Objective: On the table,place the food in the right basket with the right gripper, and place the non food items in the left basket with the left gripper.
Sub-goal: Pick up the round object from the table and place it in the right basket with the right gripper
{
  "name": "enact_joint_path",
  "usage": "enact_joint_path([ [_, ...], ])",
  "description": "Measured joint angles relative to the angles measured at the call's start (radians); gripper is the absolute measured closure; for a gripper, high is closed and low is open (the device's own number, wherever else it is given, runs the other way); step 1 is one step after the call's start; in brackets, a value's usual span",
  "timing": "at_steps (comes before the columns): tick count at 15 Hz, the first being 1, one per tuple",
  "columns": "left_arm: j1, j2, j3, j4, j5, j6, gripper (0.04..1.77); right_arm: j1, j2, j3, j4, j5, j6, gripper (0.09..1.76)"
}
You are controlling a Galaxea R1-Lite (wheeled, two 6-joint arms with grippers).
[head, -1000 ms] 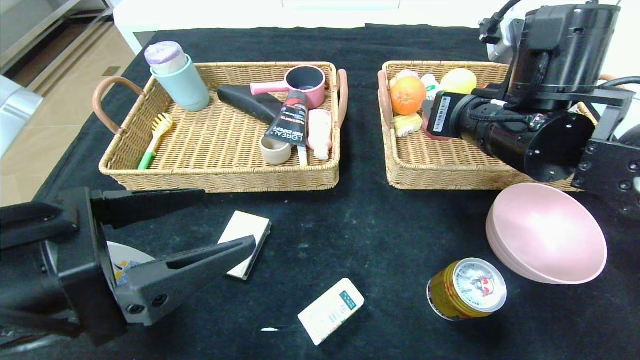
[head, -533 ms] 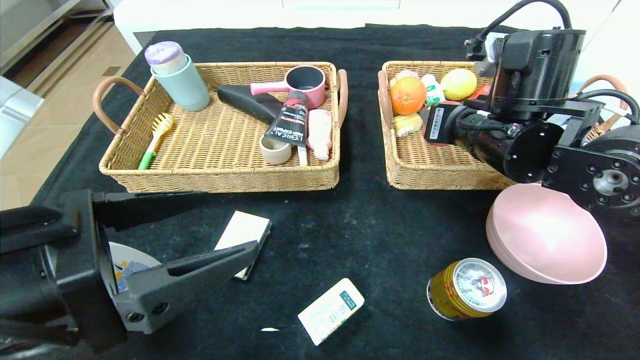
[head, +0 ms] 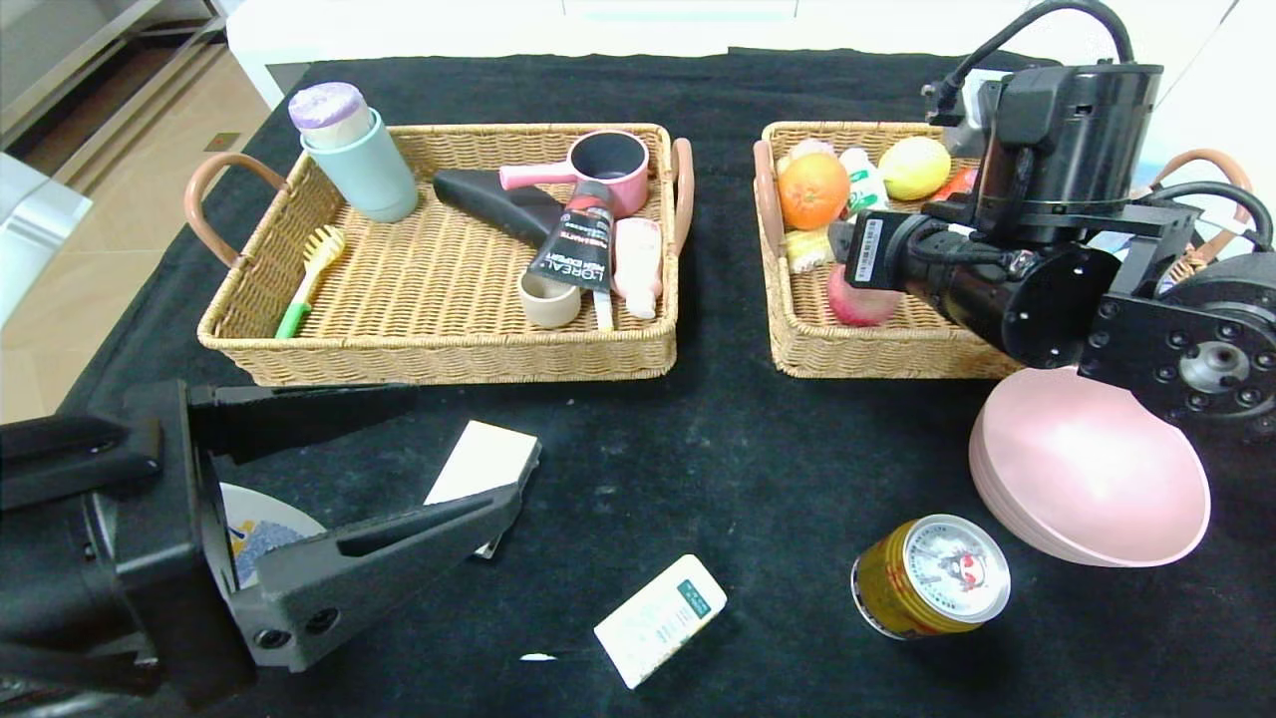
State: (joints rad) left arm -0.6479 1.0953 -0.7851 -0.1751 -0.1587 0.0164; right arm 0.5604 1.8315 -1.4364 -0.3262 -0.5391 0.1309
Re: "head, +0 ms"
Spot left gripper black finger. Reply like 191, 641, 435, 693
186, 382, 419, 465
229, 440, 536, 673

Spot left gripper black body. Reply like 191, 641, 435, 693
0, 378, 258, 712

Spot white box green label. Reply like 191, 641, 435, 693
594, 554, 729, 690

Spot red peach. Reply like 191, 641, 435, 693
826, 261, 903, 328

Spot gold drink can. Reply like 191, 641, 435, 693
850, 515, 1011, 640

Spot pink bowl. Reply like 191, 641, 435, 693
968, 366, 1212, 569

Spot white shampoo bottle blue cap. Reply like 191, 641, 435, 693
219, 484, 328, 589

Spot yellow green dish brush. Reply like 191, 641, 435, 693
276, 225, 348, 340

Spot flat white cardboard box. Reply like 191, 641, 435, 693
424, 420, 544, 559

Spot teal plastic cup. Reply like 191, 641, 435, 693
301, 108, 420, 224

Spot small beige cup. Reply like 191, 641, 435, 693
518, 269, 583, 330

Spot black plastic tool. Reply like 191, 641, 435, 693
433, 169, 565, 248

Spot purple capped beige container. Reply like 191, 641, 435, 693
288, 82, 375, 153

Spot black L'Oreal tube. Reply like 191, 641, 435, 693
527, 179, 616, 293

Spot small pink bottle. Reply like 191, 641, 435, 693
611, 217, 664, 320

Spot black table cloth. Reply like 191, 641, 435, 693
0, 48, 1276, 718

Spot white low bench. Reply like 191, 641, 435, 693
227, 0, 1058, 109

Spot grey low shelf unit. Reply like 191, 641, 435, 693
0, 0, 230, 151

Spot small yellow pudding cup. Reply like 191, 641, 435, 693
785, 227, 836, 275

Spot orange fruit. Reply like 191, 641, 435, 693
778, 152, 851, 231

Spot white yogurt drink bottle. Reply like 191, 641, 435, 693
839, 148, 890, 215

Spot yellow lemon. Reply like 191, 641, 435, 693
878, 136, 952, 201

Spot wicker basket brown handles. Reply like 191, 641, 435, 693
184, 123, 696, 388
753, 121, 1253, 380

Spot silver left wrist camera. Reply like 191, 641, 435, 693
0, 155, 93, 330

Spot pink mug with handle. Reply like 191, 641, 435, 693
498, 130, 651, 219

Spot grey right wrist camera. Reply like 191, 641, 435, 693
942, 70, 1003, 161

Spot black camera cable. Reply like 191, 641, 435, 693
925, 0, 1137, 113

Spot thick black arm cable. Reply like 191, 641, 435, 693
1136, 179, 1276, 250

